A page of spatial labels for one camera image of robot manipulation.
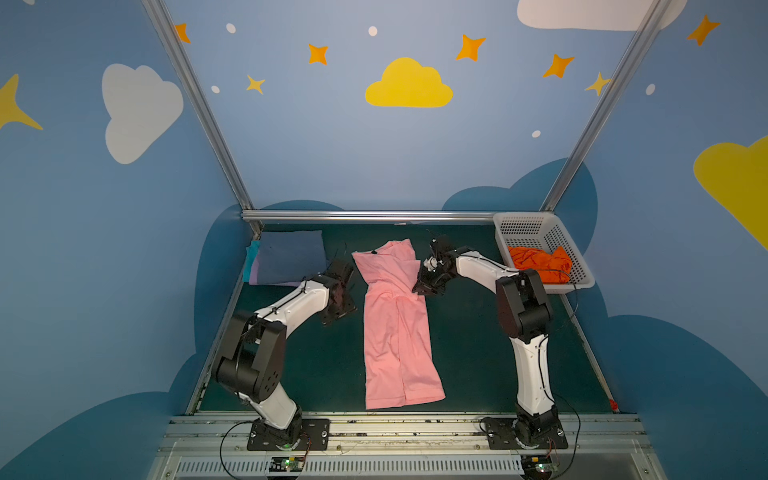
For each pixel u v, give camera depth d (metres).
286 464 0.71
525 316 0.59
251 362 0.45
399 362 0.86
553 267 1.01
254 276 0.99
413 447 0.73
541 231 1.18
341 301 0.82
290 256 1.04
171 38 0.72
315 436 0.74
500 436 0.74
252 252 1.10
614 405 0.84
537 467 0.71
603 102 0.86
